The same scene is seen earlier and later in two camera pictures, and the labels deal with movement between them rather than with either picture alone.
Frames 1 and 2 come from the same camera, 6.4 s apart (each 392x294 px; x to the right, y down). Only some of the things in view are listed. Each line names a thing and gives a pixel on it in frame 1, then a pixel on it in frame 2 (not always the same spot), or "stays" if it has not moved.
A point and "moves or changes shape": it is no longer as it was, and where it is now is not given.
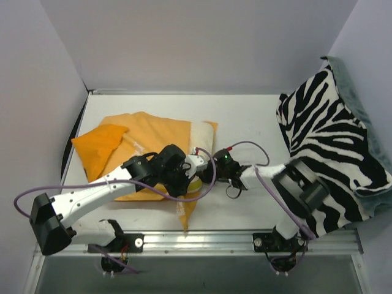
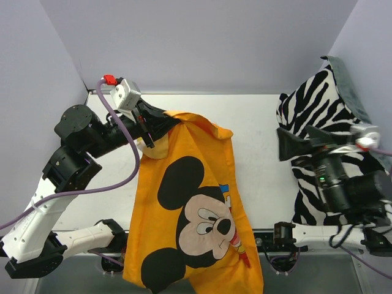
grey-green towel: x=376 y=202 stays
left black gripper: x=182 y=184 to x=146 y=124
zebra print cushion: x=327 y=140 stays
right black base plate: x=275 y=242 stays
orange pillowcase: x=117 y=139 moves or changes shape
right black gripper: x=209 y=173 to x=320 y=148
